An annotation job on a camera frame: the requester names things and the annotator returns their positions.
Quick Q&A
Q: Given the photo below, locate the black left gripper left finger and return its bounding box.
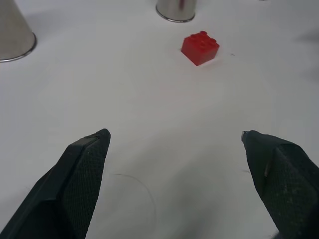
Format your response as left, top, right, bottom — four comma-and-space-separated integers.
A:
0, 128, 111, 239

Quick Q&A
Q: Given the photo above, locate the silver metal cup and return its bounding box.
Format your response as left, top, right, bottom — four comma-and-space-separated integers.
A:
155, 0, 196, 23
0, 0, 37, 63

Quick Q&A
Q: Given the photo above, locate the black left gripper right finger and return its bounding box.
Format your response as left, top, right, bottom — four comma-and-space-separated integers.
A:
240, 129, 319, 239

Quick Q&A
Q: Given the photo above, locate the red toy building brick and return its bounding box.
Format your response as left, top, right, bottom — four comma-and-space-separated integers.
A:
180, 30, 220, 67

